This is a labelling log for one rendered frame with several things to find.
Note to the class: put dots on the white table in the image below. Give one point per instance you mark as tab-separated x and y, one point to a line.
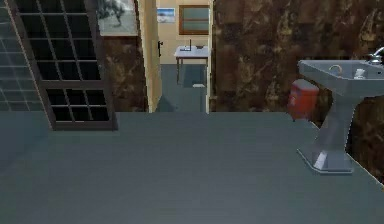
192	53

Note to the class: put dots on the black thin upright object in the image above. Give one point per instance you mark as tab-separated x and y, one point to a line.
188	47

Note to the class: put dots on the dark small bowl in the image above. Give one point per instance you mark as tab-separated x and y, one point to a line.
200	47

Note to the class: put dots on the cream room door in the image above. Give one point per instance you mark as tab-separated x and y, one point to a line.
150	56

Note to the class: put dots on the brown framed window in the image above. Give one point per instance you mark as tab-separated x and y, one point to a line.
194	20

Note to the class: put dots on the red bin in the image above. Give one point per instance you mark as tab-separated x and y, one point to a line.
302	99

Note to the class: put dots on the dark brown glass-paned partition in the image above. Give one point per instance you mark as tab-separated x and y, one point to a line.
73	63

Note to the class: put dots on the silver faucet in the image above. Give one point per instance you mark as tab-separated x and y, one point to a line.
376	57

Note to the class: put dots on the blue framed wall picture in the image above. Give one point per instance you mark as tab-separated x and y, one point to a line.
165	15

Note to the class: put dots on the grey framed wall picture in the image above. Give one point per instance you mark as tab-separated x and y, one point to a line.
115	16

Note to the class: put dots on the grey pedestal sink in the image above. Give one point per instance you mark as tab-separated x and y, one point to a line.
336	100

